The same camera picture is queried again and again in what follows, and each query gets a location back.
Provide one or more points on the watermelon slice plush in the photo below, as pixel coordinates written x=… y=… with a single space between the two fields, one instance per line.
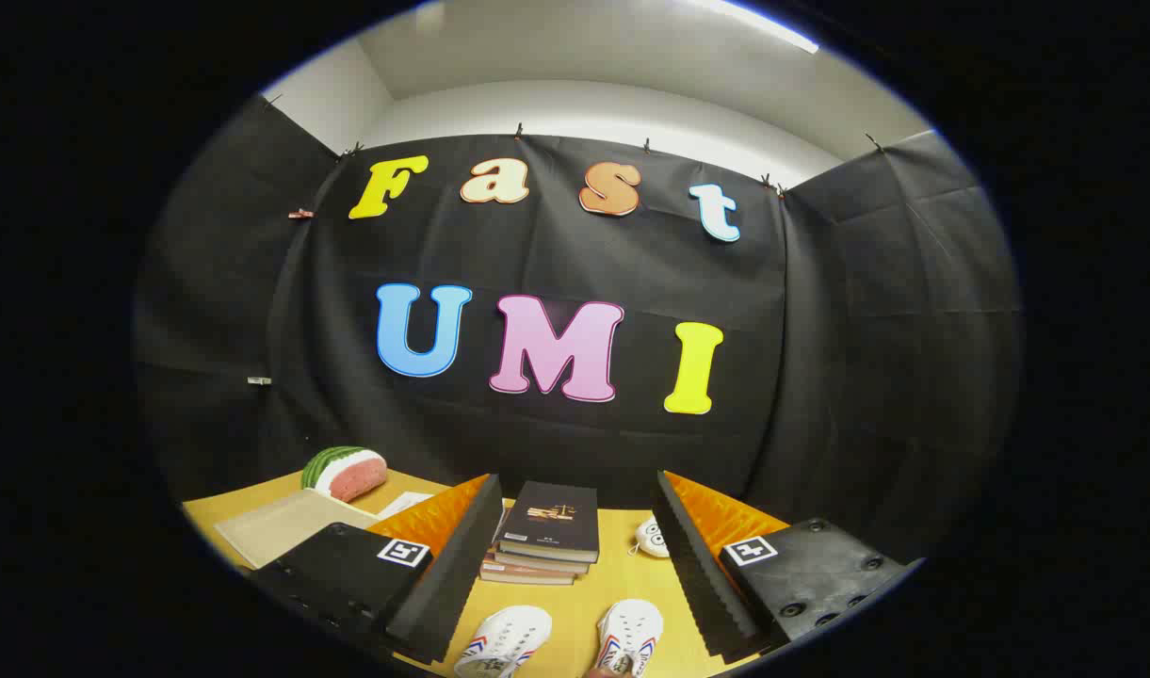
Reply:
x=353 y=478

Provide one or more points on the white plush toy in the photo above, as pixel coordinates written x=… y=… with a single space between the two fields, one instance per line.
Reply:
x=655 y=539

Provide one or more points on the black cover book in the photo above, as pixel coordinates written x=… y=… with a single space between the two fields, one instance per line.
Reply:
x=551 y=518

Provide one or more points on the black backdrop cloth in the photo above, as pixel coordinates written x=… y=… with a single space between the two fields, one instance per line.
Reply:
x=556 y=254

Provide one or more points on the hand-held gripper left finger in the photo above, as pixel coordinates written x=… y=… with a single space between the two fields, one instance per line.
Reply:
x=452 y=574

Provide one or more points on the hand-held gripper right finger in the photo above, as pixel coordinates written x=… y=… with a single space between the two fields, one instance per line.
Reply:
x=702 y=574

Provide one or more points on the beige fabric storage box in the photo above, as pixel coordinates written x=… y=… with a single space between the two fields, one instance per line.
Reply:
x=283 y=529

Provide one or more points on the reddish cover book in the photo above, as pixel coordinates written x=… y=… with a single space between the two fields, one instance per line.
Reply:
x=523 y=575

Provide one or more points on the brown spine book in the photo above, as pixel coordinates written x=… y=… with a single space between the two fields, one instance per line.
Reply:
x=537 y=562

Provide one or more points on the white canvas shoe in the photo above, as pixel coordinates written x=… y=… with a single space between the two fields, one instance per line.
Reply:
x=509 y=633
x=631 y=629

